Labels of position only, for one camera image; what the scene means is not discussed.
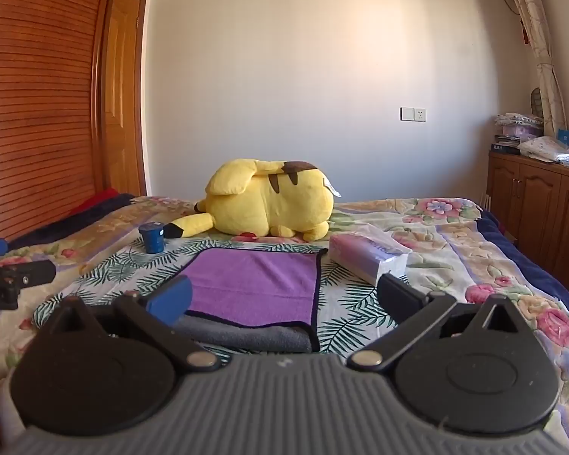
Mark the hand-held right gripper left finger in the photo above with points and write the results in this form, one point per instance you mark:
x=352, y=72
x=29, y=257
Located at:
x=171, y=299

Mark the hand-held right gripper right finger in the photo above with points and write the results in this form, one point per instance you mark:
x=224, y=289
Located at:
x=399, y=295

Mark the purple towel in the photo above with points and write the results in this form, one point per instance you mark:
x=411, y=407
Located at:
x=251, y=284

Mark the grey towel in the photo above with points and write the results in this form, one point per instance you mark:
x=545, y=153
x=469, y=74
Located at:
x=246, y=334

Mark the tissue pack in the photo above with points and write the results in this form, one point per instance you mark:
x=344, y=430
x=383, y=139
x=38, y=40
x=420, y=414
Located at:
x=365, y=253

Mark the blue plastic cup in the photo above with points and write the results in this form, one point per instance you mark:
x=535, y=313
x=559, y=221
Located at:
x=152, y=238

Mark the floral blanket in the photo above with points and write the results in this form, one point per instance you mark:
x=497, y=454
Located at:
x=455, y=256

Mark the red cloth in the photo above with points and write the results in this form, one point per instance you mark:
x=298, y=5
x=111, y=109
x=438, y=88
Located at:
x=104, y=199

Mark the dark blue blanket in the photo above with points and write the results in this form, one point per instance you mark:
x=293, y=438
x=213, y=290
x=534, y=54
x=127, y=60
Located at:
x=531, y=270

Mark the yellow plush toy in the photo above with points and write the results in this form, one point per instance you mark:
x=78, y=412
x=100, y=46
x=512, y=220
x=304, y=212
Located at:
x=265, y=196

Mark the wooden slatted wardrobe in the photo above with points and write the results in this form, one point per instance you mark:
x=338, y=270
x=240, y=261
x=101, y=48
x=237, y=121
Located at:
x=38, y=104

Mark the wooden cabinet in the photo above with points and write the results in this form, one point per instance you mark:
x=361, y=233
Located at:
x=536, y=204

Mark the stack of books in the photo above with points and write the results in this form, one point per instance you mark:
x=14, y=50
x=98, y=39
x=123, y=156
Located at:
x=505, y=144

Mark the wooden door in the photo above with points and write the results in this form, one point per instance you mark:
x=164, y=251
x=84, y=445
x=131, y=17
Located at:
x=123, y=104

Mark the stack of folded cloths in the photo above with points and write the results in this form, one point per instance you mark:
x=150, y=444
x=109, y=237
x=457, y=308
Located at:
x=519, y=125

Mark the pile of items on cabinet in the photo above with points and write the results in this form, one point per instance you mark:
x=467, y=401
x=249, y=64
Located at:
x=547, y=149

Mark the round hand fan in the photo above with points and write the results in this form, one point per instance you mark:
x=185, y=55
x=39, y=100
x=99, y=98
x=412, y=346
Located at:
x=536, y=102

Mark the patterned curtain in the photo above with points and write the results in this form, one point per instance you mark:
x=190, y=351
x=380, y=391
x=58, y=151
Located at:
x=536, y=33

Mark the white wall socket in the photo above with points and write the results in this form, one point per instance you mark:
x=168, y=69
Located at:
x=413, y=114

